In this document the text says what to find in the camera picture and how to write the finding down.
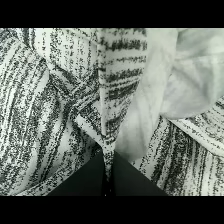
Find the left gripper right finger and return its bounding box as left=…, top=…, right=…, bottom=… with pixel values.
left=111, top=150, right=168, bottom=197

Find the black and white patterned shirt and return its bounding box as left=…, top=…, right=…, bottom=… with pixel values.
left=0, top=27, right=224, bottom=197

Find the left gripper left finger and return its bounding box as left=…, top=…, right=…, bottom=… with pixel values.
left=47, top=150, right=110, bottom=197

